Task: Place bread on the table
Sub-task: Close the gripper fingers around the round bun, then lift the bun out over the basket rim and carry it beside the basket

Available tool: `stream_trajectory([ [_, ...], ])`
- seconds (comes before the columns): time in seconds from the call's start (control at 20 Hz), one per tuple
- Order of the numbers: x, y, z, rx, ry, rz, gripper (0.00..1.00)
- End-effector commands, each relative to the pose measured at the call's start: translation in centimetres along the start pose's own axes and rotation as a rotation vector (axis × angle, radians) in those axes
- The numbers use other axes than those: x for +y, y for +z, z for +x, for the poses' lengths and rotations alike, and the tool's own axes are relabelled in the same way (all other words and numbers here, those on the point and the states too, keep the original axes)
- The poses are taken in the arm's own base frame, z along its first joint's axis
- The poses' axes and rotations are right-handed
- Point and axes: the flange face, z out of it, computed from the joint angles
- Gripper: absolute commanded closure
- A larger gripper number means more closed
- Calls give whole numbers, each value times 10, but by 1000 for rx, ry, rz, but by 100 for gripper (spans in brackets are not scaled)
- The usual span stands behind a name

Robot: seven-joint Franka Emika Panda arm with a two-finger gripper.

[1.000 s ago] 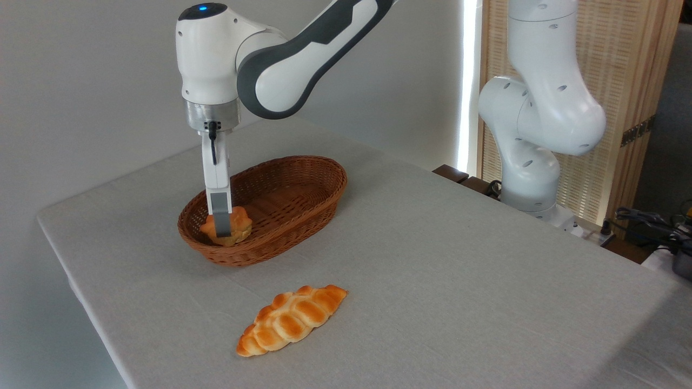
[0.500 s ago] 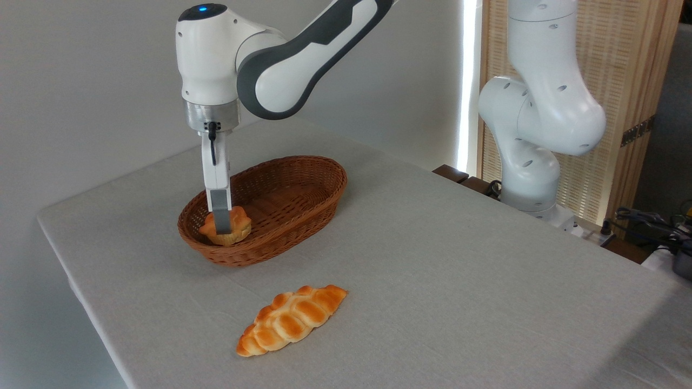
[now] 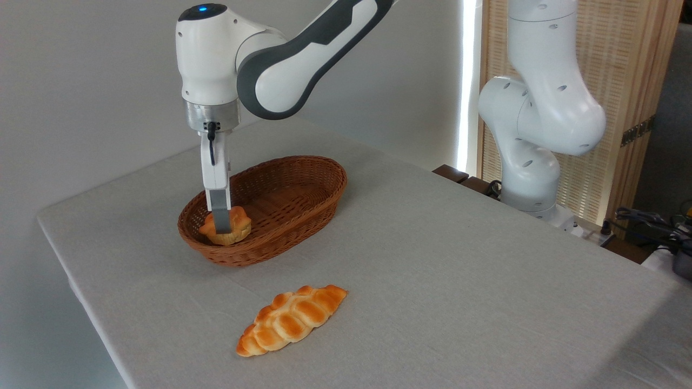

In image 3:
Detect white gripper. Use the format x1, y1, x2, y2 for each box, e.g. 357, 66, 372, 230
200, 131, 233, 234

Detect small round orange bun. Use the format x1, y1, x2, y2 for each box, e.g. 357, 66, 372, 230
198, 205, 252, 247

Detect long braided bread loaf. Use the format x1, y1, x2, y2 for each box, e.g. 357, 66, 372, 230
236, 284, 349, 358

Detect brown wicker basket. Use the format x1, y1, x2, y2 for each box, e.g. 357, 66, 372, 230
177, 156, 348, 267

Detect dark wooden stand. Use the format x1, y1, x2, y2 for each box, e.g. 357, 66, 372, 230
432, 164, 503, 201

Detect black clamp with cables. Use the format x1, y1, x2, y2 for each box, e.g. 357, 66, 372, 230
615, 207, 692, 256

